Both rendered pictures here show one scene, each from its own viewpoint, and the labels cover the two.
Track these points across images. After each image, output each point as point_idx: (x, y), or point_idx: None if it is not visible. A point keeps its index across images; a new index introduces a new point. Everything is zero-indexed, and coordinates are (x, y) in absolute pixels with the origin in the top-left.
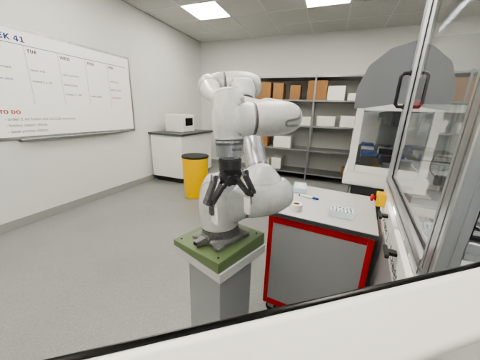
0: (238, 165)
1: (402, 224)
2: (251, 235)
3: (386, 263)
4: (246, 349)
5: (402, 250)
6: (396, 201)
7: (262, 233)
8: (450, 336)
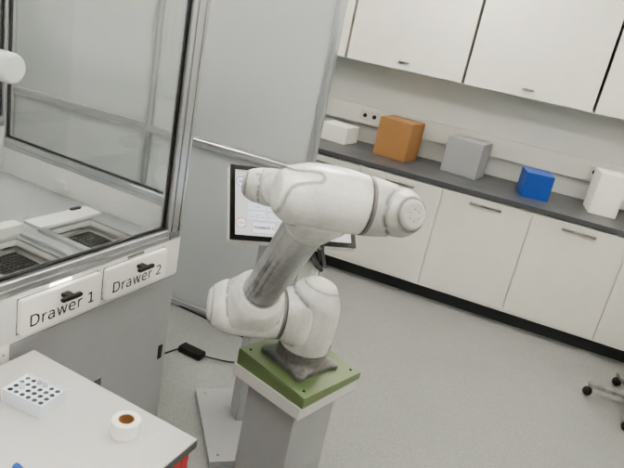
0: None
1: (114, 255)
2: (257, 348)
3: (84, 327)
4: None
5: (140, 256)
6: (66, 266)
7: (242, 346)
8: None
